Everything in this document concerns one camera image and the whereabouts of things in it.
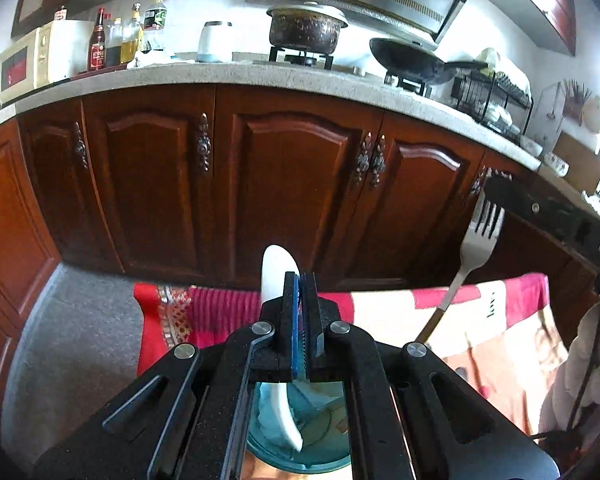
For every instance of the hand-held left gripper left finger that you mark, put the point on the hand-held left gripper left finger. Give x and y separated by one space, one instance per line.
292 325

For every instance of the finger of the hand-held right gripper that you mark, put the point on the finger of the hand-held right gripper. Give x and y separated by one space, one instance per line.
520 197

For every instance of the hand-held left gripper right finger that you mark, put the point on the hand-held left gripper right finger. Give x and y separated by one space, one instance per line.
310 325

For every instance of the white spoon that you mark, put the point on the white spoon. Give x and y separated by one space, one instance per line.
277 270

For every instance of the metal fork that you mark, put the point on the metal fork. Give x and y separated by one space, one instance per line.
475 255

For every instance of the teal utensil container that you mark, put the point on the teal utensil container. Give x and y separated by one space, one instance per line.
325 435

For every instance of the person's right hand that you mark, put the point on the person's right hand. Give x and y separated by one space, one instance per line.
560 385

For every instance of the white bowl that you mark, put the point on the white bowl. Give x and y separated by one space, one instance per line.
531 146

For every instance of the wooden cutting board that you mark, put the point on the wooden cutting board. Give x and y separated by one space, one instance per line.
580 160

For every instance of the cream jug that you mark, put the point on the cream jug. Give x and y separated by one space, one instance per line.
595 115

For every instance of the chopstick holder with chopsticks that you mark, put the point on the chopstick holder with chopsticks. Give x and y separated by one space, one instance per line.
575 100

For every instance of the wooden base cabinets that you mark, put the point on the wooden base cabinets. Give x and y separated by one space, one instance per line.
290 185

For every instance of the red and cream printed blanket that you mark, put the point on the red and cream printed blanket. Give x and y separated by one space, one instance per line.
480 340

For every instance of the black gas burner stand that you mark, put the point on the black gas burner stand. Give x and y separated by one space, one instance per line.
405 85
302 59

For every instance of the black wok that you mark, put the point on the black wok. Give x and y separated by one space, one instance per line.
410 60

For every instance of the grey stone countertop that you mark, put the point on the grey stone countertop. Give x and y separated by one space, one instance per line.
205 72

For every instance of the dark cooking pot with lid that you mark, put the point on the dark cooking pot with lid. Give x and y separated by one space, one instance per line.
305 32

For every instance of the white canister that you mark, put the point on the white canister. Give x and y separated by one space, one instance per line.
215 42

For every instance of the crumpled white plastic bag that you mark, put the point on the crumpled white plastic bag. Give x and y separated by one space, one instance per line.
152 57

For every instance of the yellow oil bottle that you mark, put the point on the yellow oil bottle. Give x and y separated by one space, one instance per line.
131 40

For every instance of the dark soy sauce bottle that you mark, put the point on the dark soy sauce bottle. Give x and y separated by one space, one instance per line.
113 47

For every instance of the clear bottle with yellow cap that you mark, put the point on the clear bottle with yellow cap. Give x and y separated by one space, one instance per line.
155 20

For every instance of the brown bottle with red label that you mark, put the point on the brown bottle with red label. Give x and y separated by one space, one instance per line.
97 45

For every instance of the cream microwave oven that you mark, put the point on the cream microwave oven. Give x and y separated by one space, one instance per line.
25 65

